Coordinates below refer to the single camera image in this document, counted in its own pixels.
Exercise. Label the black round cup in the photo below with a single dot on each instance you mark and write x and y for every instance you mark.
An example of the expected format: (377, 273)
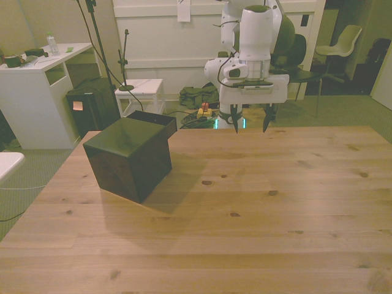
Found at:
(13, 62)

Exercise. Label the black chair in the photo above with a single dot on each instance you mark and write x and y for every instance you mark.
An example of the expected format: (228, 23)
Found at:
(301, 73)

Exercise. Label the white swivel chair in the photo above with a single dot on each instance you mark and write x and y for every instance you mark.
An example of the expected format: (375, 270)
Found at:
(343, 43)

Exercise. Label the black tall tripod stand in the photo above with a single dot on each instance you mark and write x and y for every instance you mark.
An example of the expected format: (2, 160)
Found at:
(99, 39)

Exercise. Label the black open drawer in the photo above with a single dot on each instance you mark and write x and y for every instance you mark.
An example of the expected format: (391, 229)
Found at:
(159, 122)

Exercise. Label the black drawer cabinet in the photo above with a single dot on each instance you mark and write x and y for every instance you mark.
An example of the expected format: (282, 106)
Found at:
(122, 159)

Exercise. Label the small white side table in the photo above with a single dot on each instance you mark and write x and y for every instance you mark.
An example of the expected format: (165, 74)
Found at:
(141, 87)

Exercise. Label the green sticky note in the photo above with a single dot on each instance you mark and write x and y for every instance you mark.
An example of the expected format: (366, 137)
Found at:
(69, 49)

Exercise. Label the white paper sheet on wall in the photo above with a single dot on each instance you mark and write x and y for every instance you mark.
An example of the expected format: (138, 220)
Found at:
(183, 10)

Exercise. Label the black flat object on desk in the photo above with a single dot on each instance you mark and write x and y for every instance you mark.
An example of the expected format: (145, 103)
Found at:
(35, 52)

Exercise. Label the clear plastic water bottle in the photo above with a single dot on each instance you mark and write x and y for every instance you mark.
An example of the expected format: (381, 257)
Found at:
(53, 44)

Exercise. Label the yellow emergency stop button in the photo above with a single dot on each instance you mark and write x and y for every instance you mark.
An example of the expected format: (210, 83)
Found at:
(204, 111)

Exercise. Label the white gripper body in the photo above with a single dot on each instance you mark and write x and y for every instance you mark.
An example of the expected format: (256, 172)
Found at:
(254, 95)

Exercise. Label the black wall switch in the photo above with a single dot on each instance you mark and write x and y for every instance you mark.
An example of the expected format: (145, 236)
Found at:
(305, 20)

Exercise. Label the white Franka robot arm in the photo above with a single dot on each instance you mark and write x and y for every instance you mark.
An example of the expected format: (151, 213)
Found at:
(255, 33)

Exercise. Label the yellow sticky note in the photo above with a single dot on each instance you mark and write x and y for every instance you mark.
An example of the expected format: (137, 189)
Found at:
(77, 106)

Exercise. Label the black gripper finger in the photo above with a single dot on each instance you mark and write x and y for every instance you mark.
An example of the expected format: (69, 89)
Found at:
(235, 118)
(268, 118)

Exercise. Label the black desk microphone stand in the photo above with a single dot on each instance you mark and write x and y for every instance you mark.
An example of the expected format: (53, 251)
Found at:
(124, 61)

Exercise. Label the white desk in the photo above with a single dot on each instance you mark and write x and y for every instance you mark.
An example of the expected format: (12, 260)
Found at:
(33, 101)

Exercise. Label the green cloth pile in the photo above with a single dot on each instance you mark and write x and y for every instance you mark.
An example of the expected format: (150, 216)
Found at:
(196, 96)

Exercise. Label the white rounded table edge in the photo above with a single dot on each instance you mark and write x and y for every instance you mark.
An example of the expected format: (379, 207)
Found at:
(9, 163)

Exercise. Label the black computer tower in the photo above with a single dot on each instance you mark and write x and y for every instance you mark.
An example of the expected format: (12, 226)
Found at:
(92, 107)

